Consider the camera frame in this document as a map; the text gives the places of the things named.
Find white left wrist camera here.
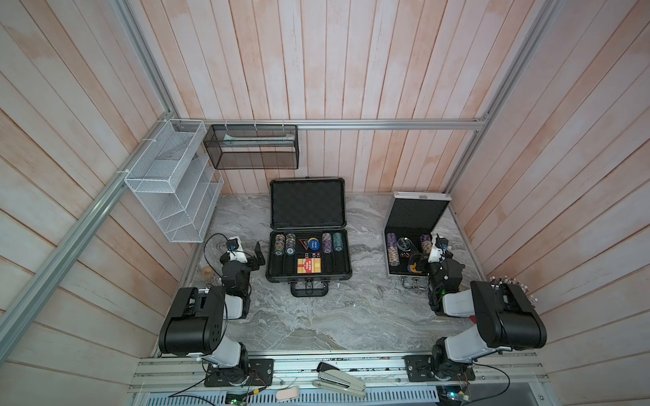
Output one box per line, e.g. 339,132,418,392
225,237,248,264

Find multicolour chip stack inner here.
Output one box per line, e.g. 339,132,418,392
284,233,296,255

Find red yellow card deck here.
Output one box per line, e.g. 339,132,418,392
296,258,323,274

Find red pencil cup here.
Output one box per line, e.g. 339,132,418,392
489,277,538,310

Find multicolour chip stack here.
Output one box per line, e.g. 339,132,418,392
274,233,285,256
284,233,296,255

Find teal chip stack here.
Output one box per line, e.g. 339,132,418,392
333,233,345,252

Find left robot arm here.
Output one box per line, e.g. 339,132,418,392
158,239,266,374

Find pink eraser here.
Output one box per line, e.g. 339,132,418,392
276,387,300,402

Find aluminium frame rail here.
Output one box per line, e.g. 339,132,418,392
202,118,487,130

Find blue yellow dealer buttons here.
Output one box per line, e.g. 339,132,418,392
307,238,321,251

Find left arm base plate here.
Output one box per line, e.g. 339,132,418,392
204,359,274,387

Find black mesh basket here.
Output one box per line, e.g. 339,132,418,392
203,123,300,170

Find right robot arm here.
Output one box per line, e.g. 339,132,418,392
405,251,548,382

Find tape roll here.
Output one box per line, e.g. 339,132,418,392
200,267,216,281

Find silver aluminium poker case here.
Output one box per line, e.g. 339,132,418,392
383,192,451,279

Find multicolour chip stack outer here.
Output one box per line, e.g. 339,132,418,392
274,233,285,256

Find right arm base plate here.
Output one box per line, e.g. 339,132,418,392
404,355,476,382

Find grey stapler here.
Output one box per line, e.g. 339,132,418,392
311,362,367,399

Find dark grey poker case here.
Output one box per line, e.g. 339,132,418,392
266,178,352,298

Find purple chip stack right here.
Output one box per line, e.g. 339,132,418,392
420,233,433,255

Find white wire mesh shelf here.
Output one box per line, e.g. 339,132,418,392
125,119,223,244

